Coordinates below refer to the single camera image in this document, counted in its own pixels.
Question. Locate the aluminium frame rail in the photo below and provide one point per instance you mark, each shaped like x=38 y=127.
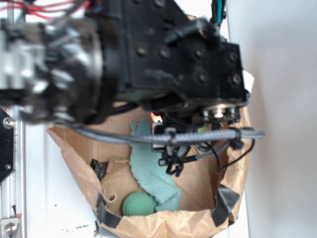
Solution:
x=18 y=173

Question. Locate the light blue cloth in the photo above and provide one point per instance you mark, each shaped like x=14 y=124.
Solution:
x=153 y=178

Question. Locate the green plush toy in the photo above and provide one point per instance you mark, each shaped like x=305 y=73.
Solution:
x=201 y=129

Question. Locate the green dimpled ball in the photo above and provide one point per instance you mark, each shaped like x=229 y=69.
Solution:
x=138 y=204

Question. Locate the black bracket plate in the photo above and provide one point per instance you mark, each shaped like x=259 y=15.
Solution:
x=7 y=130

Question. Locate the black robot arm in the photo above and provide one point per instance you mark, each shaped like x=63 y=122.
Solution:
x=122 y=55

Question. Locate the silver corner bracket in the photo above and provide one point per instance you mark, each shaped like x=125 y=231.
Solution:
x=9 y=227

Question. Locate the brown paper bag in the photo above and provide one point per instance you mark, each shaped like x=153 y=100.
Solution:
x=211 y=185

